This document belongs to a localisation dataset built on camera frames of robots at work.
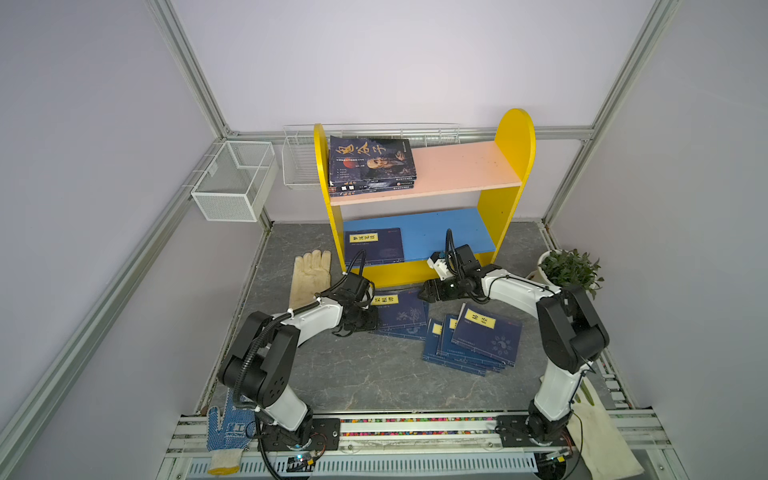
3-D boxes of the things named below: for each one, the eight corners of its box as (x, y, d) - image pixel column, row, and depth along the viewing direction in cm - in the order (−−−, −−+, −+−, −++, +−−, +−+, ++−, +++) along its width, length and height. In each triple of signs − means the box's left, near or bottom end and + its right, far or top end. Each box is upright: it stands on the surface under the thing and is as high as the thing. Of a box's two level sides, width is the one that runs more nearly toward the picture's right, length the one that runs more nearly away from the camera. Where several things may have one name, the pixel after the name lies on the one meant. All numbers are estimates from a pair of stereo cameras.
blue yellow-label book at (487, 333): (450, 343, 89) (452, 338, 86) (461, 307, 97) (463, 301, 94) (511, 367, 85) (516, 363, 82) (518, 328, 92) (522, 322, 89)
